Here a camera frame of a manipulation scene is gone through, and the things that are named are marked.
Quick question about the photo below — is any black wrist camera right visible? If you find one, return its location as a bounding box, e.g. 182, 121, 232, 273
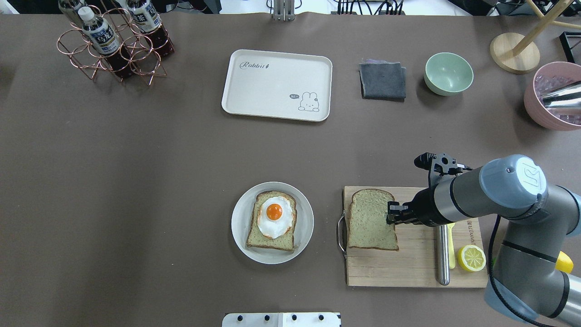
414, 152, 472, 189

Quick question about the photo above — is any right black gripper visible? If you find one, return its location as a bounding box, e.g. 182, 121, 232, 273
386, 191, 436, 227

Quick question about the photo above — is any copper wire bottle rack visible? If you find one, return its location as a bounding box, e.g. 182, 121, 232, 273
57, 0, 174, 85

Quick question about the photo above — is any bread slice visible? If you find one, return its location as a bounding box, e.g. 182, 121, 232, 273
347, 188, 399, 251
246, 190, 297, 251

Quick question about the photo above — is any tea bottle front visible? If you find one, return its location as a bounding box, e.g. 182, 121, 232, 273
78, 6, 133, 78

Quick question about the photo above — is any metal ice scoop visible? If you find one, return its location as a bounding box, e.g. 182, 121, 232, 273
541, 81, 581, 123

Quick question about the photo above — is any grey folded cloth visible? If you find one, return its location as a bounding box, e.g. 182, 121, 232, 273
359, 59, 406, 101

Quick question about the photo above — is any cream rabbit tray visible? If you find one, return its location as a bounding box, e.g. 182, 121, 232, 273
222, 50, 333, 122

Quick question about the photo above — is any wooden mug tree stand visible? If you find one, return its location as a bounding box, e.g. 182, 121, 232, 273
490, 0, 581, 74

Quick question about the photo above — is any pink bowl with ice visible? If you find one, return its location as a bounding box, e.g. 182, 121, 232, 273
524, 61, 581, 131

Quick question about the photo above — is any half lemon slice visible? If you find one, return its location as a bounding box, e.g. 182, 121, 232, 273
457, 244, 487, 273

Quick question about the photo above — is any tea bottle middle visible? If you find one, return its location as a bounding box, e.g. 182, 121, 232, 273
127, 0, 175, 57

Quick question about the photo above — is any tea bottle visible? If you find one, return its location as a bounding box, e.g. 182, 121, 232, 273
58, 0, 87, 29
127, 0, 175, 57
78, 6, 133, 78

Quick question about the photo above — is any wooden cutting board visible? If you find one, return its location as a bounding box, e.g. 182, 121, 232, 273
343, 186, 488, 288

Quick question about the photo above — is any mint green bowl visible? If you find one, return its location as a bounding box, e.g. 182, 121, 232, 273
424, 52, 474, 96

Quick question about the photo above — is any fried egg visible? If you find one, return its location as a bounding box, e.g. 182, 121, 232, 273
257, 195, 294, 239

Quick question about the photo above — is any yellow lemon far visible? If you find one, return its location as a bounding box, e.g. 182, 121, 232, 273
555, 251, 574, 274

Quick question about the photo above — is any yellow plastic knife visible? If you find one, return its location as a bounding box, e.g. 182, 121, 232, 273
447, 222, 456, 269

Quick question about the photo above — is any tea bottle back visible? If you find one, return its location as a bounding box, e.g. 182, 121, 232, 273
58, 0, 87, 29

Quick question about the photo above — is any white round plate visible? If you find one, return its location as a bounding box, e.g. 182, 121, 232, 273
231, 182, 314, 264

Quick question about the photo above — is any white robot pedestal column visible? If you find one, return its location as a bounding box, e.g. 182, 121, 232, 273
222, 311, 342, 327

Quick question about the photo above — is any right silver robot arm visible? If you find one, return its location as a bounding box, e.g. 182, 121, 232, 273
386, 153, 581, 327

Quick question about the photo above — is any steel muddler bar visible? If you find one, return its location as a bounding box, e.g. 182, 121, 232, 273
434, 225, 450, 286

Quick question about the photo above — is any aluminium frame post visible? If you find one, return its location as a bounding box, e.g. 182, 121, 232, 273
272, 0, 295, 21

